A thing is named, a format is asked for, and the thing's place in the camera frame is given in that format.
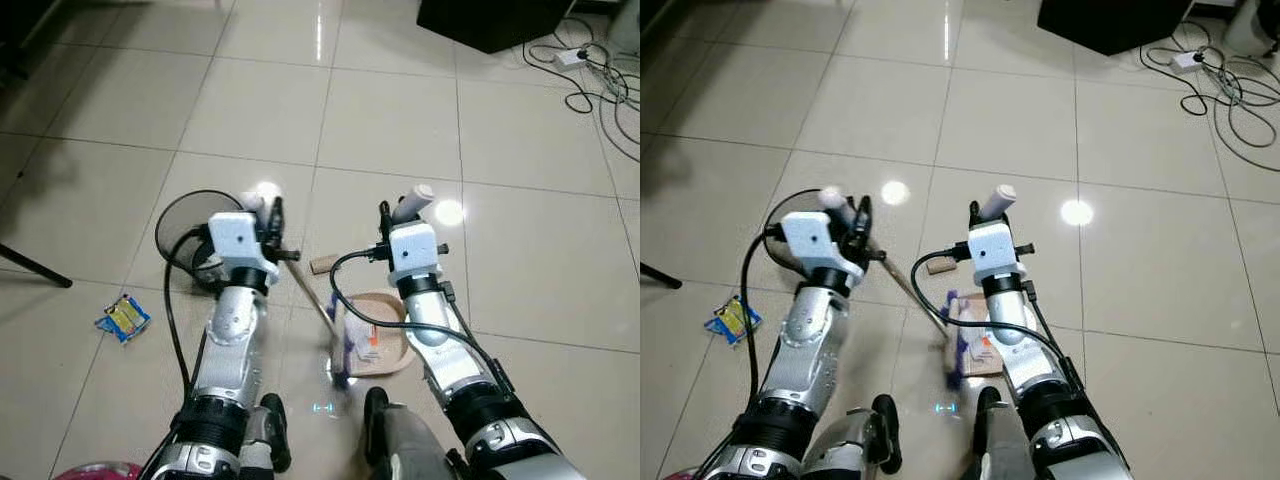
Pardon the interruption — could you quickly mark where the wooden broom with purple bristles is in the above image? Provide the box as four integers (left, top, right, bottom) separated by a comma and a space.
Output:
240, 189, 354, 390
819, 186, 970, 390

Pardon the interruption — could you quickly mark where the beige long-handled dustpan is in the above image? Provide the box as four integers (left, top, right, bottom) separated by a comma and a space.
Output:
329, 184, 437, 378
945, 184, 1019, 379

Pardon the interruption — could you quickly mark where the blue yellow snack wrapper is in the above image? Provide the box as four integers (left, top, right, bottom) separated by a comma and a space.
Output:
704, 296, 764, 347
94, 292, 152, 344

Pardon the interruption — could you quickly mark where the robot left leg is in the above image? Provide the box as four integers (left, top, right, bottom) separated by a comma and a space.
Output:
800, 394, 904, 480
237, 392, 294, 477

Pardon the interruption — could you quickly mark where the robot leg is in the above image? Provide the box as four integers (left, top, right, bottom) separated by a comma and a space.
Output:
971, 386, 1047, 480
361, 386, 471, 480
800, 394, 904, 480
237, 392, 294, 477

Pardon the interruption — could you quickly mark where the robot right leg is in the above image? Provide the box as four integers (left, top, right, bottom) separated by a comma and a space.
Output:
361, 386, 471, 480
971, 386, 1047, 480

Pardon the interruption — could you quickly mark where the black tripod leg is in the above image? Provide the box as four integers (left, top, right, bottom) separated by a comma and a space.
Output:
0, 242, 74, 290
640, 261, 684, 291

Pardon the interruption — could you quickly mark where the black box cabinet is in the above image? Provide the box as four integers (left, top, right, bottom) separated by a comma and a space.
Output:
1037, 0, 1197, 57
416, 0, 578, 55

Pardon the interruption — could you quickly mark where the white rounded appliance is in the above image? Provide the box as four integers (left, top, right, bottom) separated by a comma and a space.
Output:
1224, 0, 1280, 58

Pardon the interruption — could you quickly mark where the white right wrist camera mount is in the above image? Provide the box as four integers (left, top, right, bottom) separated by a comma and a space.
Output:
387, 221, 442, 282
966, 221, 1022, 282

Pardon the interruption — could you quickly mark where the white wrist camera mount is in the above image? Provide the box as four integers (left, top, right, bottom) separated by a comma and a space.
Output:
206, 211, 282, 287
387, 221, 442, 282
966, 221, 1022, 282
781, 211, 867, 291

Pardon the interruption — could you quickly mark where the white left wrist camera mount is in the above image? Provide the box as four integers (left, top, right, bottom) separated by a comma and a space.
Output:
781, 211, 867, 291
206, 211, 282, 287

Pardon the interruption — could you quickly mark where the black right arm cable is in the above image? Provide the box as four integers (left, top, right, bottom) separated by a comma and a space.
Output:
909, 246, 1079, 393
328, 246, 506, 393

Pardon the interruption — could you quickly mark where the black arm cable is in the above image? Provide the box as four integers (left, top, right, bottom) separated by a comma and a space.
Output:
909, 246, 1079, 393
739, 224, 793, 413
328, 246, 506, 393
163, 229, 211, 406

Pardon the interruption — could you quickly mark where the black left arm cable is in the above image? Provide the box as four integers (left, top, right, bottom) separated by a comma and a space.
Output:
163, 229, 211, 406
739, 224, 793, 413

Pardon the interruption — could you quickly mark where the black floor cable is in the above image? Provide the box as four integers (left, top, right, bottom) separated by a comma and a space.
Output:
521, 14, 641, 163
1139, 18, 1280, 176

